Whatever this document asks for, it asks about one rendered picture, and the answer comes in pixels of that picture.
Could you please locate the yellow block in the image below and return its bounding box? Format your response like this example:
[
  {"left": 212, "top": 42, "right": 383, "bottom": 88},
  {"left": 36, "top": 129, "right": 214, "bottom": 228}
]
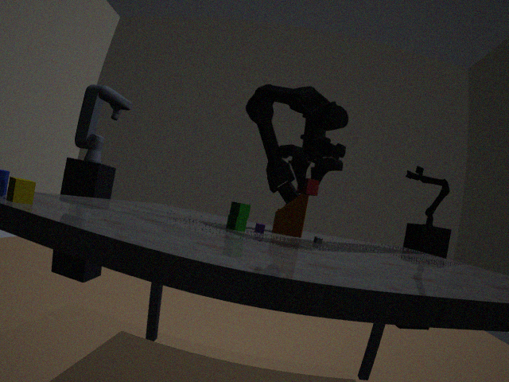
[{"left": 7, "top": 177, "right": 36, "bottom": 205}]

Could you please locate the green block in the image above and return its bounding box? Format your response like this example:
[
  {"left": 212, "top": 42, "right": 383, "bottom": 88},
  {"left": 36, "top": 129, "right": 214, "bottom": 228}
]
[
  {"left": 226, "top": 215, "right": 247, "bottom": 232},
  {"left": 229, "top": 202, "right": 251, "bottom": 219}
]

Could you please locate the purple block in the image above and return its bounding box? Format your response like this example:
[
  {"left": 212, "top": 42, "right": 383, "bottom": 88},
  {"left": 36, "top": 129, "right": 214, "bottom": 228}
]
[{"left": 254, "top": 223, "right": 265, "bottom": 233}]

